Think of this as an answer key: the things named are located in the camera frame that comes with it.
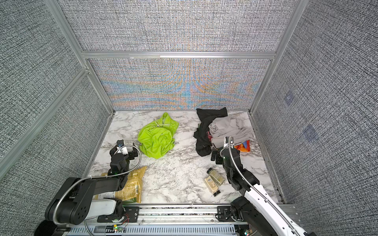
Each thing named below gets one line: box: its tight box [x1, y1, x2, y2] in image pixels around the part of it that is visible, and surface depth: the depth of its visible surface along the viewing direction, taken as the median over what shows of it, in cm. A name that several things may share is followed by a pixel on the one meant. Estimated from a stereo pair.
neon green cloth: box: [137, 112, 180, 160], surface depth 97 cm
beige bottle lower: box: [204, 176, 219, 194], surface depth 81 cm
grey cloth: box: [208, 115, 255, 149], surface depth 97 cm
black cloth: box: [193, 107, 228, 157], surface depth 102 cm
